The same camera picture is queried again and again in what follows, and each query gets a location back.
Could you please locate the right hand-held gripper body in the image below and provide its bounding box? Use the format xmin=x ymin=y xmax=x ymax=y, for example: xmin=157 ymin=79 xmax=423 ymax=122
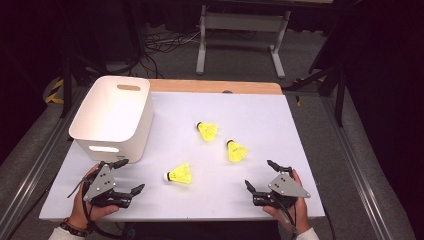
xmin=252 ymin=166 xmax=312 ymax=210

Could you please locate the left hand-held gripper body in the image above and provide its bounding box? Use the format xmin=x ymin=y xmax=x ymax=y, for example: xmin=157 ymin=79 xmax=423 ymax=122
xmin=82 ymin=161 xmax=133 ymax=209

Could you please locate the yellow shuttlecock white cork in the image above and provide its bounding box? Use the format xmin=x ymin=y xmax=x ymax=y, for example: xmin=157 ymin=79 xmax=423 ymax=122
xmin=162 ymin=162 xmax=193 ymax=185

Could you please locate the white plastic storage bin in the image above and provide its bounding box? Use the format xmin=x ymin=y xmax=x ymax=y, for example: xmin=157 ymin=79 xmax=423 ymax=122
xmin=68 ymin=75 xmax=155 ymax=164

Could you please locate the person's right hand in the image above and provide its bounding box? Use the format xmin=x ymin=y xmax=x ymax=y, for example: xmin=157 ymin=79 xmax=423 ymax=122
xmin=262 ymin=169 xmax=312 ymax=235

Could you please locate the person's left hand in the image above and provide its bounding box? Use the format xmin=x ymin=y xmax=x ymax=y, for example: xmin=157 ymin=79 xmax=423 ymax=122
xmin=68 ymin=163 xmax=120 ymax=231

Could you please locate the white table mat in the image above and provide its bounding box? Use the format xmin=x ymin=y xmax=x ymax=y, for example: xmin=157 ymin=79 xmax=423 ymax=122
xmin=38 ymin=91 xmax=326 ymax=223

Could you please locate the yellow black hazard tape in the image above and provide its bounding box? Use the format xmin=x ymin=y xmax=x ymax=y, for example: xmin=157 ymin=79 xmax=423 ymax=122
xmin=292 ymin=78 xmax=326 ymax=108
xmin=44 ymin=78 xmax=65 ymax=105

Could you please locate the black tripod stand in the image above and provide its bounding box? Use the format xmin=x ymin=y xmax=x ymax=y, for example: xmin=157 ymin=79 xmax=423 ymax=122
xmin=59 ymin=56 xmax=108 ymax=118
xmin=283 ymin=64 xmax=346 ymax=128

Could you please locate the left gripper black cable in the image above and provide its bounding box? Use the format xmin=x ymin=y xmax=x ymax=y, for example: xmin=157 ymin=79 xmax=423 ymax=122
xmin=81 ymin=196 xmax=123 ymax=240

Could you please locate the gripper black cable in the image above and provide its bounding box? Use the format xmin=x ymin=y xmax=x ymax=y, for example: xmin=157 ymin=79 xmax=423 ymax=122
xmin=274 ymin=199 xmax=299 ymax=240
xmin=81 ymin=196 xmax=123 ymax=240

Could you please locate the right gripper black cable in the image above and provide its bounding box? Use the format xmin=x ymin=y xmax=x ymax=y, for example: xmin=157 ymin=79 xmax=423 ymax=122
xmin=274 ymin=199 xmax=299 ymax=240

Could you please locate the dark bead bracelet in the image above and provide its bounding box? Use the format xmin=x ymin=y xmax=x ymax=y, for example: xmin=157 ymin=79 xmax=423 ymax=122
xmin=59 ymin=217 xmax=91 ymax=238

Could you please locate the aluminium floor rail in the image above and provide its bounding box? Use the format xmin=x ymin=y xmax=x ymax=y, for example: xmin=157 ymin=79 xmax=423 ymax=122
xmin=321 ymin=96 xmax=393 ymax=240
xmin=0 ymin=89 xmax=91 ymax=231

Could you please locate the tangle of black floor cables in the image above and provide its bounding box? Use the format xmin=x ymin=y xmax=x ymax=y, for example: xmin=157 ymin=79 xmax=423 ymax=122
xmin=126 ymin=29 xmax=258 ymax=79

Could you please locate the grey metal stand frame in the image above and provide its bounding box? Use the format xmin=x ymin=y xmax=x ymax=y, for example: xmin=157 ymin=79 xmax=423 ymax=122
xmin=195 ymin=4 xmax=292 ymax=80

